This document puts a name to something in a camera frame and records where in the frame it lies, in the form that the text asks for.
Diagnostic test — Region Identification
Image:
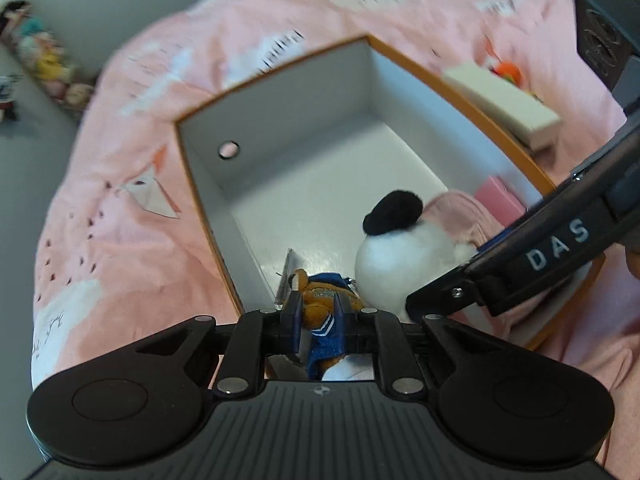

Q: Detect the white plush black ear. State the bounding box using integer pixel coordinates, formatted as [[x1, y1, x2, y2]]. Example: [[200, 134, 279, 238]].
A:
[[355, 190, 476, 323]]

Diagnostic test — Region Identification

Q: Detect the pink patterned duvet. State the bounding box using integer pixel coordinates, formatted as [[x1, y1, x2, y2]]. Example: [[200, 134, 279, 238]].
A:
[[27, 0, 639, 479]]

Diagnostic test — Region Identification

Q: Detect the brown bear blue outfit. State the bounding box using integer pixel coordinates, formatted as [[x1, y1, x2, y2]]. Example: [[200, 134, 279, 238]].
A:
[[290, 269, 363, 380]]

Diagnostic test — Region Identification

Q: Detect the pink cloth pouch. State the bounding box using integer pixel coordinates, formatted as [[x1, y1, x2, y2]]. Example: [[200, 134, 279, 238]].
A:
[[421, 191, 503, 248]]

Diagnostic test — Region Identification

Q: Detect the small pink box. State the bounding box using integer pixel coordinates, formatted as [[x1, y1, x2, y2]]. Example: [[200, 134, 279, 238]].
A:
[[474, 177, 525, 226]]

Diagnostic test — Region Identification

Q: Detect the orange crochet fruit toy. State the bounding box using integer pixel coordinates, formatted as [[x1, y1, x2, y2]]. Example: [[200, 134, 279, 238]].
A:
[[487, 56, 523, 87]]

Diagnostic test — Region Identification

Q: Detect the orange white cardboard box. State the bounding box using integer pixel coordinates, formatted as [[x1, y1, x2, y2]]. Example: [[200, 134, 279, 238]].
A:
[[173, 32, 608, 352]]

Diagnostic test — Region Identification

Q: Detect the white rectangular box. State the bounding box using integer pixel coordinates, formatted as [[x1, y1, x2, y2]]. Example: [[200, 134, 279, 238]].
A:
[[442, 63, 562, 152]]

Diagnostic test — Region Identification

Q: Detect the hanging plush toy column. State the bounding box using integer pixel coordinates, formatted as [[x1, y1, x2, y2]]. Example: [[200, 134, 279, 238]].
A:
[[1, 0, 94, 122]]

